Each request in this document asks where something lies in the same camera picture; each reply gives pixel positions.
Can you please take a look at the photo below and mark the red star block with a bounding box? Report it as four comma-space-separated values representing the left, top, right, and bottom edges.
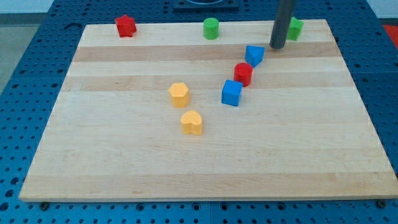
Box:
114, 14, 137, 37

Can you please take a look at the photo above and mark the blue triangle block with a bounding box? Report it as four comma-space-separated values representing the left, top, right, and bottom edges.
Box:
244, 45, 265, 68

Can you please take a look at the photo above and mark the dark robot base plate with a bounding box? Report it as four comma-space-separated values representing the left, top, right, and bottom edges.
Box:
172, 0, 239, 11

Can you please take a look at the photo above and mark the yellow hexagon block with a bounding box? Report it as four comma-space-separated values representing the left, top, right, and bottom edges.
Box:
169, 83, 190, 108

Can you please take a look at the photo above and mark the yellow heart block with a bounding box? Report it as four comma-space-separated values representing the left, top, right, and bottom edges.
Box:
180, 110, 203, 135

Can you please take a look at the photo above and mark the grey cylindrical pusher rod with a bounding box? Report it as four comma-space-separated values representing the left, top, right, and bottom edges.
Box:
269, 0, 296, 50

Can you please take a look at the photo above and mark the red cylinder block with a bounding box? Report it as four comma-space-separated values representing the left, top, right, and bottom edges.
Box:
233, 62, 253, 86

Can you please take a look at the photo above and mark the wooden board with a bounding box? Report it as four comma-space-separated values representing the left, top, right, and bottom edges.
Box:
19, 19, 397, 202

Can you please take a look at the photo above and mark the green cylinder block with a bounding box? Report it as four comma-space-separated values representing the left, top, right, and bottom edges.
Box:
203, 17, 219, 40

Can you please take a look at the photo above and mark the green star block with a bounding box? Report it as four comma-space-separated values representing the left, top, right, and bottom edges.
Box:
287, 17, 304, 41

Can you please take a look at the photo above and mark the blue cube block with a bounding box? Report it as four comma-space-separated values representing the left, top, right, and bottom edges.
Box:
221, 80, 243, 106

